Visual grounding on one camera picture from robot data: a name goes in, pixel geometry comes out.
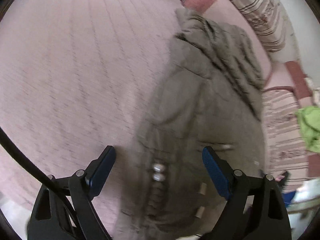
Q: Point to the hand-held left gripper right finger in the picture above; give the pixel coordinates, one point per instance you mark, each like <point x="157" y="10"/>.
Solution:
<point x="216" y="172"/>

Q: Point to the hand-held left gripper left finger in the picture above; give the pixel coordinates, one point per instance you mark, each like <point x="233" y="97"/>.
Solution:
<point x="100" y="173"/>

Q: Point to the olive green hooded puffer jacket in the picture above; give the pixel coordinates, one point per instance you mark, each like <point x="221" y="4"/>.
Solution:
<point x="200" y="105"/>

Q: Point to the striped floral cushion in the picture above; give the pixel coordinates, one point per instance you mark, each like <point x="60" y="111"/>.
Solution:
<point x="280" y="130"/>

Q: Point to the green cloth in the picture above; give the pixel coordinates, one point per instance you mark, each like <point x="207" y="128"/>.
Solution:
<point x="310" y="127"/>

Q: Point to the pink bolster pillow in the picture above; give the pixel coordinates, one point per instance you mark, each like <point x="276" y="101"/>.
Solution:
<point x="225" y="10"/>
<point x="298" y="80"/>

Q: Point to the striped floral folded quilt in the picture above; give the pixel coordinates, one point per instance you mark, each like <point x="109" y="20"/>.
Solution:
<point x="260" y="7"/>

